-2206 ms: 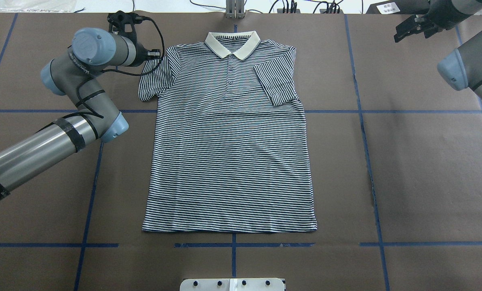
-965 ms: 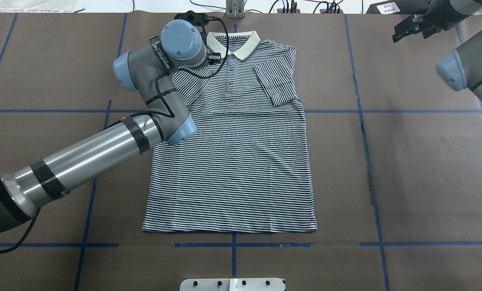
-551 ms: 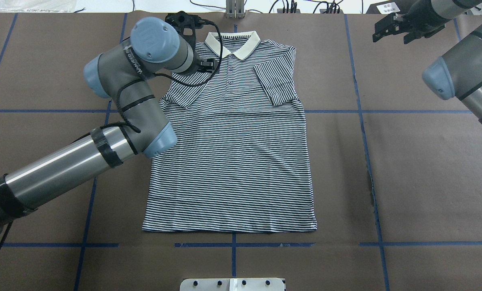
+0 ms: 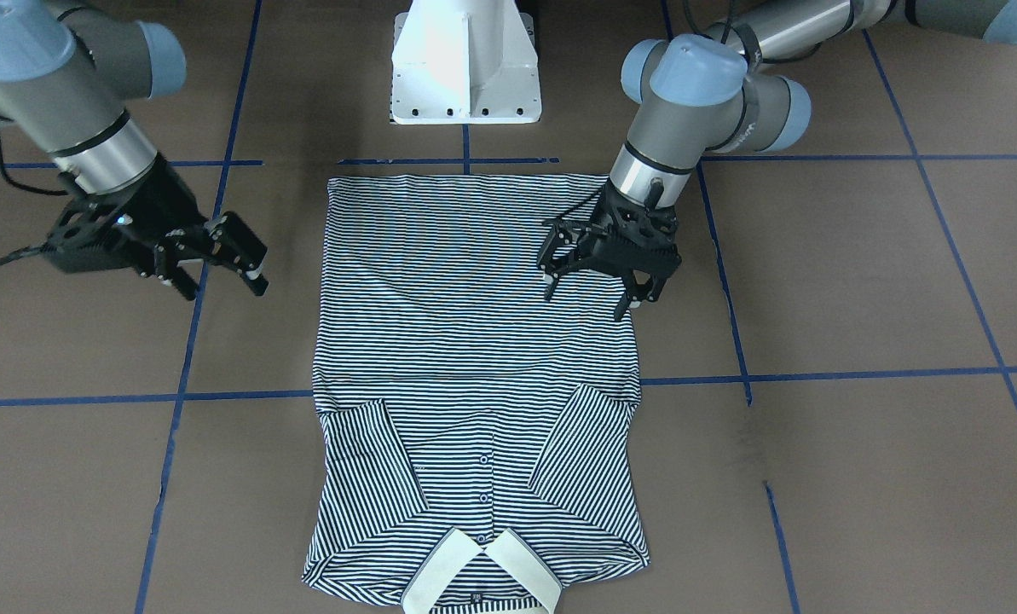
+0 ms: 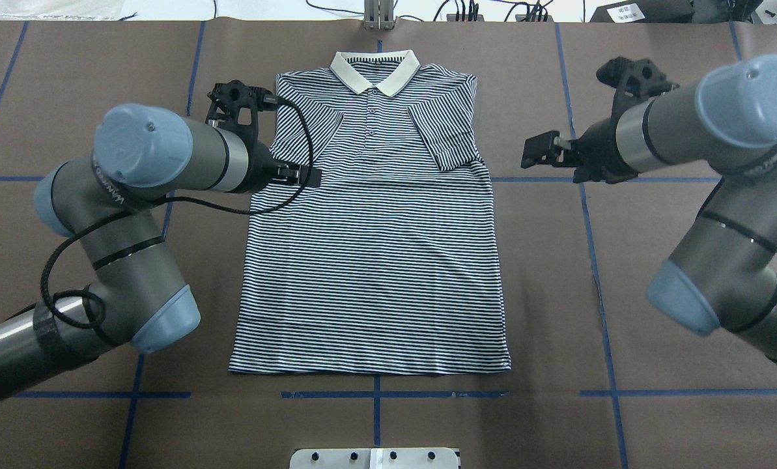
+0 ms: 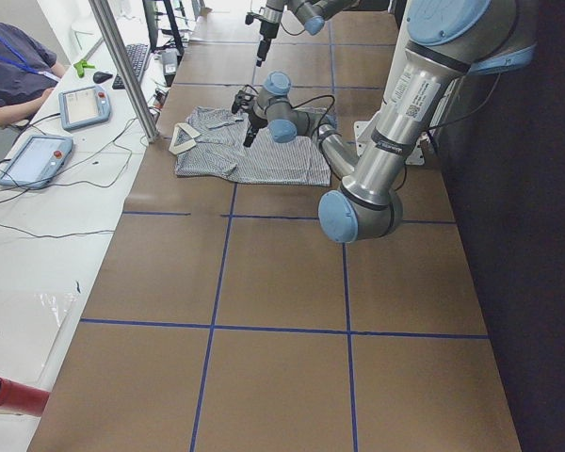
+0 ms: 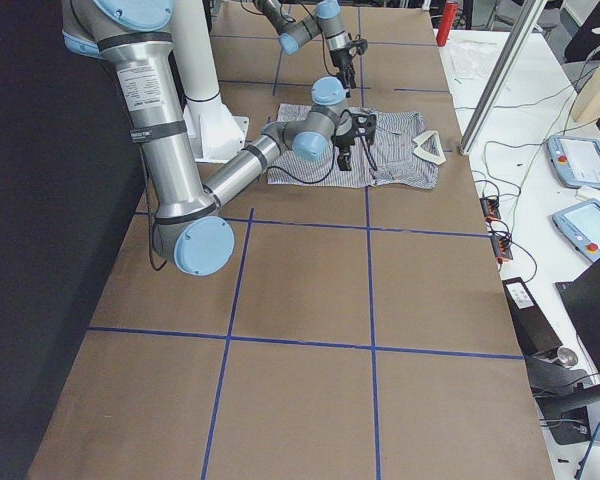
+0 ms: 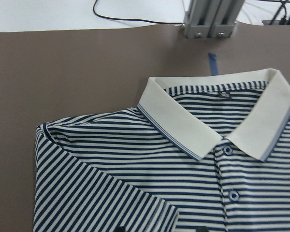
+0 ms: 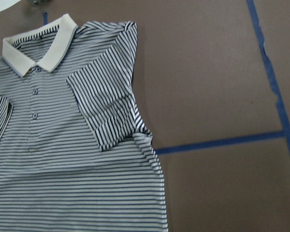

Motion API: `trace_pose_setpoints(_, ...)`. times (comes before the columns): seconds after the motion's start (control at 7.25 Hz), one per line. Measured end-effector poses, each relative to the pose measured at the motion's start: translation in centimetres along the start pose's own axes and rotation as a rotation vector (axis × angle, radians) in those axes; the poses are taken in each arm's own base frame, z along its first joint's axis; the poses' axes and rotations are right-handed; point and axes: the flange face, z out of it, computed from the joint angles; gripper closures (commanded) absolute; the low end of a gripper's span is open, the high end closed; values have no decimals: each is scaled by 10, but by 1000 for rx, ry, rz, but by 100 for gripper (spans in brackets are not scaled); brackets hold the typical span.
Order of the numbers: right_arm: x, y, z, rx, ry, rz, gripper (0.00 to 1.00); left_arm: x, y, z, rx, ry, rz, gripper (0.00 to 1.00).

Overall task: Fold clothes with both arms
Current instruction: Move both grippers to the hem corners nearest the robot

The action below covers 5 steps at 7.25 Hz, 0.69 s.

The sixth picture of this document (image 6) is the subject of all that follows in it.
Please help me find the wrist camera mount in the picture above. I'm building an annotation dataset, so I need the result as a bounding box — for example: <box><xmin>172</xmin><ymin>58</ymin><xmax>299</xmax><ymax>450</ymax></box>
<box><xmin>231</xmin><ymin>89</ymin><xmax>258</xmax><ymax>115</ymax></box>
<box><xmin>245</xmin><ymin>12</ymin><xmax>265</xmax><ymax>25</ymax></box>

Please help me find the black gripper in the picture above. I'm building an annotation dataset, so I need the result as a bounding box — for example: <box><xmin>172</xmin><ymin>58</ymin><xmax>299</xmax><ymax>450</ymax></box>
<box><xmin>243</xmin><ymin>112</ymin><xmax>266</xmax><ymax>148</ymax></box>
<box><xmin>256</xmin><ymin>21</ymin><xmax>277</xmax><ymax>67</ymax></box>

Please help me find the brown paper table cover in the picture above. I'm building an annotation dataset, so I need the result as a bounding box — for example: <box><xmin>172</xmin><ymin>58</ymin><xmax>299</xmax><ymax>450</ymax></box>
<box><xmin>25</xmin><ymin>9</ymin><xmax>524</xmax><ymax>452</ymax></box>

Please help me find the red cylinder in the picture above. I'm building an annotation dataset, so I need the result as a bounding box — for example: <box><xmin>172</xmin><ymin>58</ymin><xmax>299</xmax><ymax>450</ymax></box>
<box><xmin>0</xmin><ymin>377</ymin><xmax>51</xmax><ymax>417</ymax></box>

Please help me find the seated person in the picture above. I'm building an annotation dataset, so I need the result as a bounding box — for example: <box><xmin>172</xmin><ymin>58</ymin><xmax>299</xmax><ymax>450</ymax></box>
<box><xmin>0</xmin><ymin>23</ymin><xmax>66</xmax><ymax>127</ymax></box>

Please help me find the far teach pendant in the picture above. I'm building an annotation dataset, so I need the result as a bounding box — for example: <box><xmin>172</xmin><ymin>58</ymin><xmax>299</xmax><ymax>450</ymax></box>
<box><xmin>58</xmin><ymin>85</ymin><xmax>111</xmax><ymax>131</ymax></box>

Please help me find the green plastic clamp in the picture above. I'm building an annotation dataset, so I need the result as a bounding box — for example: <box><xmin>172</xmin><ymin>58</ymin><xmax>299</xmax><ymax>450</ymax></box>
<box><xmin>73</xmin><ymin>59</ymin><xmax>95</xmax><ymax>78</ymax></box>

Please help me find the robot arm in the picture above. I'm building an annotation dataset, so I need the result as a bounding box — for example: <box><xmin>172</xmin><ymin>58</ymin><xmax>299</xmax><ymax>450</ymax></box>
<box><xmin>232</xmin><ymin>0</ymin><xmax>540</xmax><ymax>243</ymax></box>
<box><xmin>245</xmin><ymin>1</ymin><xmax>410</xmax><ymax>67</ymax></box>

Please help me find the teach pendant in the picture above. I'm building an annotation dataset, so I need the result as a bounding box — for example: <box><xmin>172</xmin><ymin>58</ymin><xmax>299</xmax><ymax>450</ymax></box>
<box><xmin>58</xmin><ymin>85</ymin><xmax>111</xmax><ymax>131</ymax></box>
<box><xmin>0</xmin><ymin>135</ymin><xmax>73</xmax><ymax>189</ymax></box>

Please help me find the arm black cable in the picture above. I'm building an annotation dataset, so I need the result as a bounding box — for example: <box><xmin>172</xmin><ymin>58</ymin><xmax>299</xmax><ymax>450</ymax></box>
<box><xmin>289</xmin><ymin>93</ymin><xmax>338</xmax><ymax>142</ymax></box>

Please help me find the black computer mouse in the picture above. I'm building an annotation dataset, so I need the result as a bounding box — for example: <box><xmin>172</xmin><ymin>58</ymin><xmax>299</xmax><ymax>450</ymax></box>
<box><xmin>92</xmin><ymin>71</ymin><xmax>113</xmax><ymax>84</ymax></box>

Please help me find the white camera pole base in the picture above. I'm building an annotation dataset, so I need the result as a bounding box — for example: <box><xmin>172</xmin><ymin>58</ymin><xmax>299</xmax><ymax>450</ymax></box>
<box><xmin>353</xmin><ymin>27</ymin><xmax>428</xmax><ymax>166</ymax></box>

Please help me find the black keyboard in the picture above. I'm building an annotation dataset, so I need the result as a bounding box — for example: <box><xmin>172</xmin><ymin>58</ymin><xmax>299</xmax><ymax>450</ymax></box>
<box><xmin>125</xmin><ymin>43</ymin><xmax>151</xmax><ymax>83</ymax></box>

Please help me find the striped polo shirt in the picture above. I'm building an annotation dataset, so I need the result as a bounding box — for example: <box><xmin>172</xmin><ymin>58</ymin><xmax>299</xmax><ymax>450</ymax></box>
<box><xmin>169</xmin><ymin>106</ymin><xmax>331</xmax><ymax>186</ymax></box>

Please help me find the near teach pendant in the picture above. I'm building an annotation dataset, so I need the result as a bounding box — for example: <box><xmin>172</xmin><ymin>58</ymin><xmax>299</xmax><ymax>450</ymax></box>
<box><xmin>0</xmin><ymin>135</ymin><xmax>73</xmax><ymax>189</ymax></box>

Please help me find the aluminium frame post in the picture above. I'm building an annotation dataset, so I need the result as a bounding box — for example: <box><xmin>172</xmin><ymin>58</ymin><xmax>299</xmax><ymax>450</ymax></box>
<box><xmin>89</xmin><ymin>0</ymin><xmax>158</xmax><ymax>143</ymax></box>

